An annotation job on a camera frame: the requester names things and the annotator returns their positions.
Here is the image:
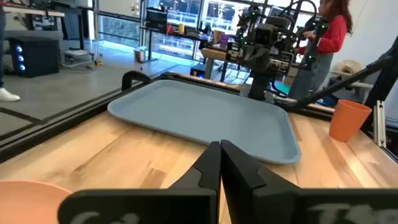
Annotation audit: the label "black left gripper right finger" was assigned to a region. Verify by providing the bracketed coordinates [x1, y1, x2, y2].
[220, 139, 398, 224]

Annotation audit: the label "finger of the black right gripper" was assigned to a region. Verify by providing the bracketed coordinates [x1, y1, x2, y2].
[258, 46, 294, 75]
[226, 42, 259, 73]

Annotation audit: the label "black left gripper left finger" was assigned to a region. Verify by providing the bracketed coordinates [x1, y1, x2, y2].
[57, 141, 222, 224]

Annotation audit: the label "orange plastic cup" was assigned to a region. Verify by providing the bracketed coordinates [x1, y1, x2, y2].
[328, 99, 373, 143]

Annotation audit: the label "peach plastic plate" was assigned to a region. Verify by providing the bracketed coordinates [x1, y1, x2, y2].
[0, 180, 73, 224]

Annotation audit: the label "blue plastic tray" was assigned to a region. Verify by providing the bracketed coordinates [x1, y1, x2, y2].
[107, 79, 302, 165]

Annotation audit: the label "wooden work table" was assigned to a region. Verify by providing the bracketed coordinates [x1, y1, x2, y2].
[201, 48, 246, 82]

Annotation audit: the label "person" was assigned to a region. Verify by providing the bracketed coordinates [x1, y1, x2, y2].
[0, 6, 21, 103]
[287, 0, 354, 101]

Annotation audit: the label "white roll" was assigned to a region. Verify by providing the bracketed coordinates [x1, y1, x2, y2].
[333, 59, 364, 75]

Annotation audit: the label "black monitor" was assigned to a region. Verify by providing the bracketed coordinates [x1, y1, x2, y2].
[145, 8, 169, 32]

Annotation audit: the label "jar on floor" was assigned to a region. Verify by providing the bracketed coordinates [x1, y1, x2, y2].
[134, 49, 147, 63]

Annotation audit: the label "silver aluminium profile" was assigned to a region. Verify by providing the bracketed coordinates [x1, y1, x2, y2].
[373, 100, 387, 149]

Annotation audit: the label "black computer tower blue lights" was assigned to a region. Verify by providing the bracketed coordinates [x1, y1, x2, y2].
[8, 37, 60, 78]

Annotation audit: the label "wooden desk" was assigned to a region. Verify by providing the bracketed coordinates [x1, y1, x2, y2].
[2, 5, 66, 41]

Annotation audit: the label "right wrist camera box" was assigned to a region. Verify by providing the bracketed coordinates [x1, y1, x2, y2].
[254, 23, 277, 46]

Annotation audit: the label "black cable loop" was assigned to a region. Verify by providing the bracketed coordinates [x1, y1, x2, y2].
[121, 70, 152, 91]

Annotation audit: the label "black table frame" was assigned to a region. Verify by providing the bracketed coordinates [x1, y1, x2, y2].
[0, 35, 398, 164]

